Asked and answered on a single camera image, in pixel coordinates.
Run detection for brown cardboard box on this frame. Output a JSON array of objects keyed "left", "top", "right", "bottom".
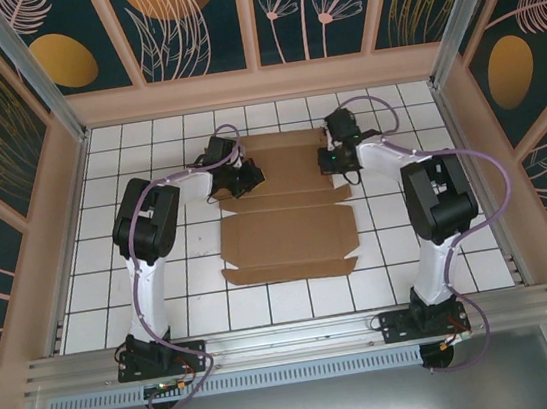
[{"left": 203, "top": 122, "right": 364, "bottom": 293}]

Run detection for aluminium side rail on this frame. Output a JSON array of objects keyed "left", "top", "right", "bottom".
[
  {"left": 22, "top": 130, "right": 120, "bottom": 357},
  {"left": 430, "top": 76, "right": 535, "bottom": 295}
]

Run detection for aluminium corner post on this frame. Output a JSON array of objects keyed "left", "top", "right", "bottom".
[
  {"left": 417, "top": 0, "right": 520, "bottom": 89},
  {"left": 0, "top": 0, "right": 93, "bottom": 154}
]

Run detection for aluminium mounting rail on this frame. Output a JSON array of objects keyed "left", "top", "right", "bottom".
[{"left": 18, "top": 285, "right": 547, "bottom": 400}]

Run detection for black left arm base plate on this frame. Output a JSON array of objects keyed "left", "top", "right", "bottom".
[{"left": 114, "top": 337, "right": 211, "bottom": 385}]

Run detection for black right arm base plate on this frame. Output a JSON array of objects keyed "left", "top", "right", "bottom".
[{"left": 376, "top": 299, "right": 473, "bottom": 348}]

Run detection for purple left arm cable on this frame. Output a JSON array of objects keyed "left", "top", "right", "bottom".
[{"left": 110, "top": 120, "right": 280, "bottom": 409}]

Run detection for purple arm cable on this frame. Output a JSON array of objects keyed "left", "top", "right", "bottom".
[
  {"left": 110, "top": 120, "right": 280, "bottom": 409},
  {"left": 334, "top": 77, "right": 536, "bottom": 384}
]

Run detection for grey slotted cable duct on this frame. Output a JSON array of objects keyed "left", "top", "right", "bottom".
[{"left": 45, "top": 345, "right": 425, "bottom": 409}]

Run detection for small connector with orange wires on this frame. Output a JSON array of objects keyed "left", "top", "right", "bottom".
[{"left": 439, "top": 327, "right": 476, "bottom": 351}]

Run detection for small circuit board with wires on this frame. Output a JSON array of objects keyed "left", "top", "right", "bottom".
[{"left": 142, "top": 375, "right": 201, "bottom": 400}]

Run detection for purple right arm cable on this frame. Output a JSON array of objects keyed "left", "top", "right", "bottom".
[{"left": 334, "top": 77, "right": 536, "bottom": 384}]

